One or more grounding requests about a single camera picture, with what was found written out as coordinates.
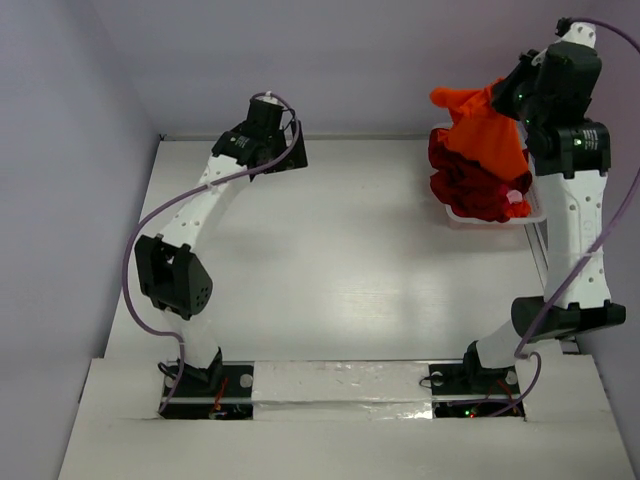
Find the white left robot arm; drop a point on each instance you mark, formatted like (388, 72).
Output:
(170, 271)

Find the orange t-shirt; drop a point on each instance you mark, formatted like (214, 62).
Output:
(479, 133)

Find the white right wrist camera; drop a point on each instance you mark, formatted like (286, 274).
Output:
(576, 32)

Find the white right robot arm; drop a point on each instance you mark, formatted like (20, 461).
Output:
(549, 92)

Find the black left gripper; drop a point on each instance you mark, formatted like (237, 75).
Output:
(296, 151)

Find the orange-red garment in basket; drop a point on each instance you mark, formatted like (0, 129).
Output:
(518, 210)

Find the dark red t-shirt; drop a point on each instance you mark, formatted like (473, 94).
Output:
(465, 185)

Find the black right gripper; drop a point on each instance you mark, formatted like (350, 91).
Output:
(507, 95)

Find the pink garment in basket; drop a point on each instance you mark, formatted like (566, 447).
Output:
(513, 196)

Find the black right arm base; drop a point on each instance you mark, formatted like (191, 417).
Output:
(454, 395)

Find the white plastic basket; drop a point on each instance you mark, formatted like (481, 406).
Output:
(492, 220)

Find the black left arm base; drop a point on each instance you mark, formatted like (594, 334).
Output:
(230, 400)

